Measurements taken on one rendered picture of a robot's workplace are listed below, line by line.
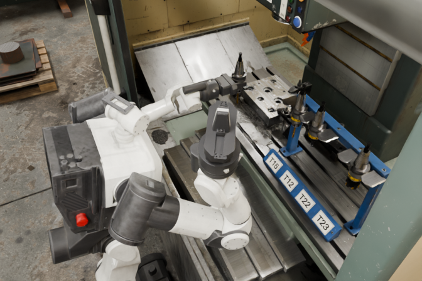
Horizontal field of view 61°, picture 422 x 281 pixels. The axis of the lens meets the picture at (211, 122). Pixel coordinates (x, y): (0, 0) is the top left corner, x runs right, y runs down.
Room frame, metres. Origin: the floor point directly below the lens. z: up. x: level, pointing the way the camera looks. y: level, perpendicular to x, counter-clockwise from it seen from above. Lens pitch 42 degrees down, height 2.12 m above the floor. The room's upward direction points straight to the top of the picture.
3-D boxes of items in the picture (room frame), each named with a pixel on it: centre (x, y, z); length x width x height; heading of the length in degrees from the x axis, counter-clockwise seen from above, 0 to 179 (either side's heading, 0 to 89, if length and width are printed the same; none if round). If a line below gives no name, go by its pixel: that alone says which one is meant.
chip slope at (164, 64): (2.00, -0.03, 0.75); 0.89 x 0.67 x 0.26; 116
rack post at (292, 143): (1.15, -0.37, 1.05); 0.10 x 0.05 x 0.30; 116
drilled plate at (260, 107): (1.46, -0.32, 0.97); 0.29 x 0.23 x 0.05; 26
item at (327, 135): (0.93, -0.42, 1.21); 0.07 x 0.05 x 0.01; 116
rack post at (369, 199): (0.76, -0.56, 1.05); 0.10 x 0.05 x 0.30; 116
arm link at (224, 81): (1.26, -0.03, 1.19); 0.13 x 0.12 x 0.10; 26
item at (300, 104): (1.08, -0.35, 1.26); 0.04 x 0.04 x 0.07
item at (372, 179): (0.73, -0.51, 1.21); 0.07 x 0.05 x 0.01; 116
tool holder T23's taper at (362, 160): (0.78, -0.49, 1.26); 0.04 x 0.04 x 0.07
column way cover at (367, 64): (1.60, -0.73, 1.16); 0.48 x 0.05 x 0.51; 26
